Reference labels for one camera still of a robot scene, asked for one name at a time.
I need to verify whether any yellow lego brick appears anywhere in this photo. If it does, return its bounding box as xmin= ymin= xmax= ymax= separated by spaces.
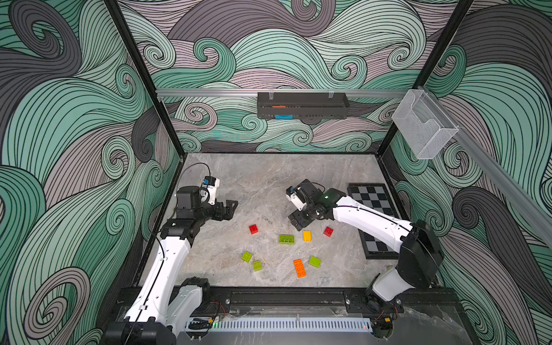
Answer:
xmin=303 ymin=231 xmax=312 ymax=242

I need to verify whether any long green lego brick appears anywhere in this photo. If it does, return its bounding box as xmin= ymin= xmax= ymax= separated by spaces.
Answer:
xmin=278 ymin=234 xmax=296 ymax=245

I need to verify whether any green sloped lego brick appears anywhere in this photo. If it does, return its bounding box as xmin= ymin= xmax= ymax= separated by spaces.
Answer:
xmin=308 ymin=256 xmax=321 ymax=268

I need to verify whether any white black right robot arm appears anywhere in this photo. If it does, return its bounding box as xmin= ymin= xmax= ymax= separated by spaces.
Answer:
xmin=285 ymin=181 xmax=444 ymax=313

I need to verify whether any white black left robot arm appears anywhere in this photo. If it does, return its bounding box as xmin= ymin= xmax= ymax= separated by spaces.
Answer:
xmin=100 ymin=186 xmax=239 ymax=344

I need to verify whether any red lego brick right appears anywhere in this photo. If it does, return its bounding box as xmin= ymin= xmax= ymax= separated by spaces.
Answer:
xmin=323 ymin=227 xmax=334 ymax=237

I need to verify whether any red lego brick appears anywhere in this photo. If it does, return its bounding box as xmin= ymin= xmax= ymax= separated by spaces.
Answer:
xmin=323 ymin=227 xmax=334 ymax=237
xmin=249 ymin=224 xmax=259 ymax=235

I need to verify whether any red lego brick left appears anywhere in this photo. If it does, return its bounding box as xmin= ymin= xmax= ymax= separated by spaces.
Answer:
xmin=249 ymin=224 xmax=259 ymax=235

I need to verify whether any orange flat lego plate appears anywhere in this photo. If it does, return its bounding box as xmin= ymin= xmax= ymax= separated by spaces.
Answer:
xmin=293 ymin=259 xmax=306 ymax=278

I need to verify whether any small green lego brick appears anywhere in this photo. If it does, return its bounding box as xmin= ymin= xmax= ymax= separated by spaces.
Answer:
xmin=241 ymin=251 xmax=252 ymax=263
xmin=252 ymin=260 xmax=262 ymax=272

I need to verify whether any black white chessboard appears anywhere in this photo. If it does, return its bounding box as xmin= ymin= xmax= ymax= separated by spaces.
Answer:
xmin=346 ymin=183 xmax=399 ymax=260

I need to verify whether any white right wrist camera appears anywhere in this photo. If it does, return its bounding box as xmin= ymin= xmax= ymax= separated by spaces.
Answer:
xmin=286 ymin=186 xmax=307 ymax=211

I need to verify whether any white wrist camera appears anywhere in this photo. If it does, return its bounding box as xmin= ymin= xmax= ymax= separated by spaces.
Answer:
xmin=201 ymin=175 xmax=220 ymax=202
xmin=286 ymin=186 xmax=307 ymax=211

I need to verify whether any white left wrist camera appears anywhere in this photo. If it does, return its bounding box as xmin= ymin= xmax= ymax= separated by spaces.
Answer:
xmin=201 ymin=175 xmax=220 ymax=202

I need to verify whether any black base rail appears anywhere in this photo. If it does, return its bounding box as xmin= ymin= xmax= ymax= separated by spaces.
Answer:
xmin=116 ymin=286 xmax=458 ymax=316

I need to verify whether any white slotted cable duct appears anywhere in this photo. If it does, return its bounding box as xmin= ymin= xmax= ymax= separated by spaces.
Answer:
xmin=209 ymin=317 xmax=373 ymax=333

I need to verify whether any black wall tray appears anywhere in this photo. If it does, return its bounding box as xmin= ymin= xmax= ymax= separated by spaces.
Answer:
xmin=257 ymin=91 xmax=351 ymax=122

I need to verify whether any aluminium rail back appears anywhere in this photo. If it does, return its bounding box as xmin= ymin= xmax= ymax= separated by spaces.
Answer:
xmin=156 ymin=88 xmax=408 ymax=99

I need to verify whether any aluminium rail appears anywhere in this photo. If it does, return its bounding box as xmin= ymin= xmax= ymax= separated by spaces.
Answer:
xmin=156 ymin=88 xmax=408 ymax=99
xmin=416 ymin=86 xmax=551 ymax=247

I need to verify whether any black left corner post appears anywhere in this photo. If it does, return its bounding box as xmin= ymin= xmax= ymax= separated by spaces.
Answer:
xmin=104 ymin=0 xmax=187 ymax=160

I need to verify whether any black corner post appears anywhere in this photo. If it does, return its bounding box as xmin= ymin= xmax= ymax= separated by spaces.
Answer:
xmin=376 ymin=0 xmax=474 ymax=162
xmin=104 ymin=0 xmax=187 ymax=160

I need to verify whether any clear plastic wall box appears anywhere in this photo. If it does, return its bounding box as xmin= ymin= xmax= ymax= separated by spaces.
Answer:
xmin=392 ymin=89 xmax=459 ymax=160

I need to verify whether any black right corner post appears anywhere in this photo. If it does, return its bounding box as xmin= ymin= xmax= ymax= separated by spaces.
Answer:
xmin=376 ymin=0 xmax=474 ymax=162

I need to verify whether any aluminium rail right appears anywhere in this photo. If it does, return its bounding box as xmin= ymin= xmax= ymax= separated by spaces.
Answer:
xmin=416 ymin=86 xmax=551 ymax=247

